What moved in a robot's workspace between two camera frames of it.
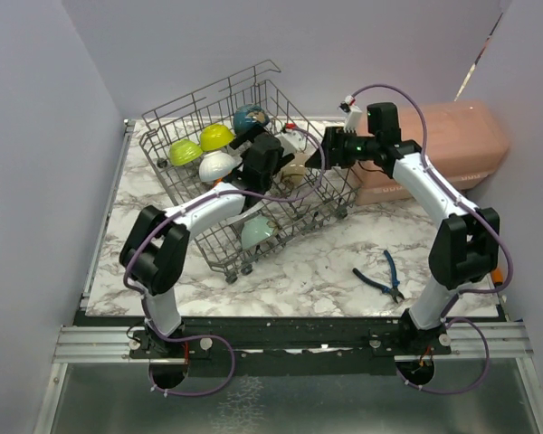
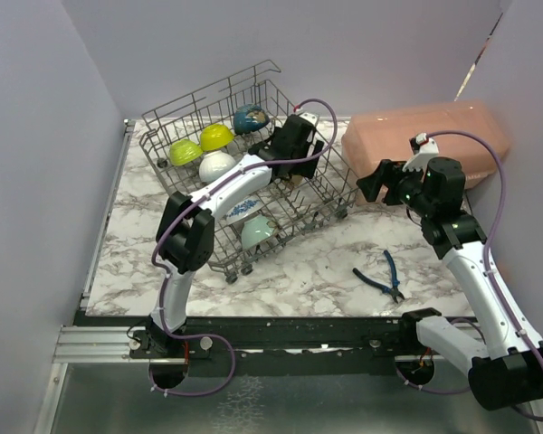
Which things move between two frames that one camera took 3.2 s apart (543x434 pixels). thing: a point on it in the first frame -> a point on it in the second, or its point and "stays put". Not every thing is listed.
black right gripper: (336, 137) -> (389, 174)
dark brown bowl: (250, 116) stays put
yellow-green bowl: (215, 136) stays put
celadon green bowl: (255, 231) stays put
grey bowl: (214, 165) stays put
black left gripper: (248, 136) -> (304, 168)
